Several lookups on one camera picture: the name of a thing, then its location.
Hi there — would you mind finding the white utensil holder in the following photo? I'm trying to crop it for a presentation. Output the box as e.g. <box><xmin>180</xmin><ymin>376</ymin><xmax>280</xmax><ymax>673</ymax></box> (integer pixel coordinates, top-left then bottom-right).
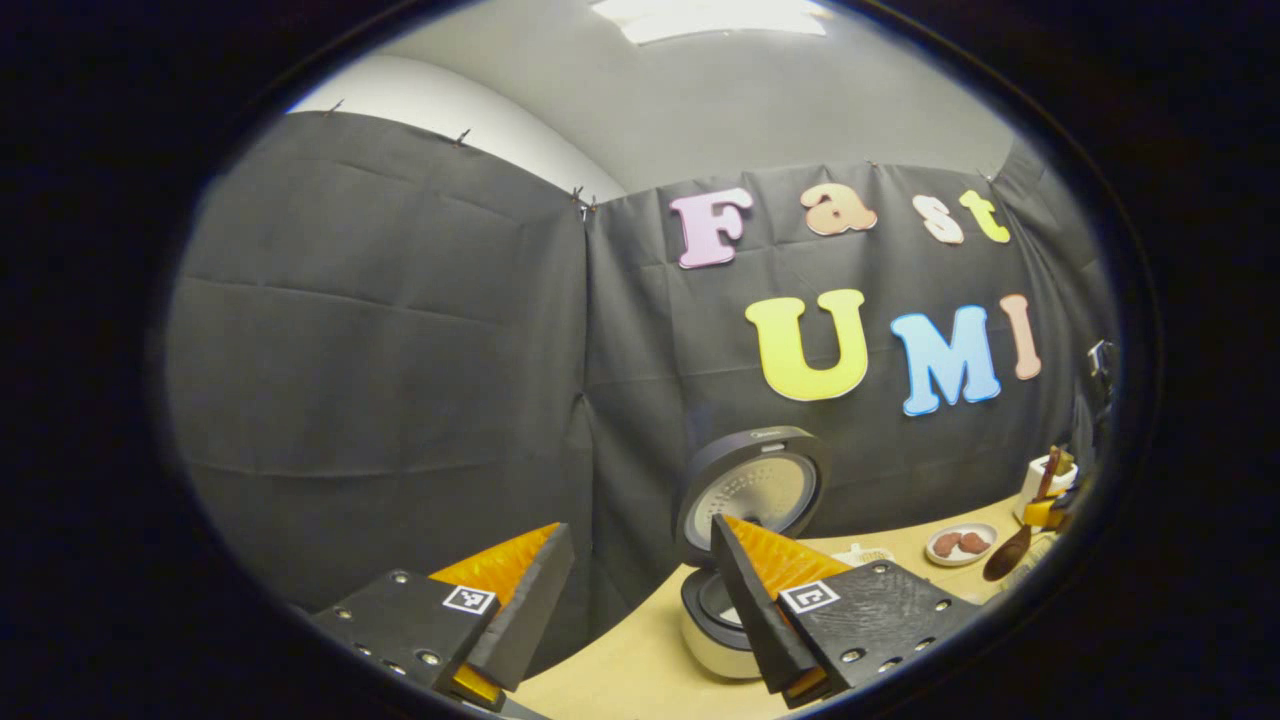
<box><xmin>1018</xmin><ymin>455</ymin><xmax>1081</xmax><ymax>523</ymax></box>

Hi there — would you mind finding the brown wooden spoon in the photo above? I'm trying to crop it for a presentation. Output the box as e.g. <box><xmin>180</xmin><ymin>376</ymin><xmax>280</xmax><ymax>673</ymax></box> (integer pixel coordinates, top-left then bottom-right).
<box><xmin>982</xmin><ymin>446</ymin><xmax>1063</xmax><ymax>583</ymax></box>

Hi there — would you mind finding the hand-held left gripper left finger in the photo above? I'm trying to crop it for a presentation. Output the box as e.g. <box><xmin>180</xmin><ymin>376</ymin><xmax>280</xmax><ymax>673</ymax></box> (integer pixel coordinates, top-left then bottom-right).
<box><xmin>308</xmin><ymin>522</ymin><xmax>577</xmax><ymax>713</ymax></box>

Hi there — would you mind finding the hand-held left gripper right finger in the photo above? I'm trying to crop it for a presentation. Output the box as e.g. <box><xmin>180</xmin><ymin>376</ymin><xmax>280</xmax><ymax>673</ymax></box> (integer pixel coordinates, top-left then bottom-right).
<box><xmin>710</xmin><ymin>514</ymin><xmax>983</xmax><ymax>709</ymax></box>

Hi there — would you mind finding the black backdrop cloth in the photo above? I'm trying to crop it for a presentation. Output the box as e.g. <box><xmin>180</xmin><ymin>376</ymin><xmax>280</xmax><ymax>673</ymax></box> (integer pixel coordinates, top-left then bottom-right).
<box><xmin>165</xmin><ymin>110</ymin><xmax>1121</xmax><ymax>681</ymax></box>

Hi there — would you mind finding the black rice cooker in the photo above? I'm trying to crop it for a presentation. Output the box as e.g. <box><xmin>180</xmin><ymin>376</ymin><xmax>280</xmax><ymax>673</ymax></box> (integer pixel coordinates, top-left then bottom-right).
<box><xmin>675</xmin><ymin>425</ymin><xmax>833</xmax><ymax>683</ymax></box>

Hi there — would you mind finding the white round plate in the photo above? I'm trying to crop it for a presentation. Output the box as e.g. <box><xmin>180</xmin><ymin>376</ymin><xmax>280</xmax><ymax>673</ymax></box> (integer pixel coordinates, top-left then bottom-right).
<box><xmin>925</xmin><ymin>522</ymin><xmax>999</xmax><ymax>568</ymax></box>

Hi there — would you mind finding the large ceiling light panel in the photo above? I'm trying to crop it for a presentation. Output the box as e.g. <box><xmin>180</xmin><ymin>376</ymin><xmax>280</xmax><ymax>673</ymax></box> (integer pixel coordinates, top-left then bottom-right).
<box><xmin>590</xmin><ymin>0</ymin><xmax>831</xmax><ymax>46</ymax></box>

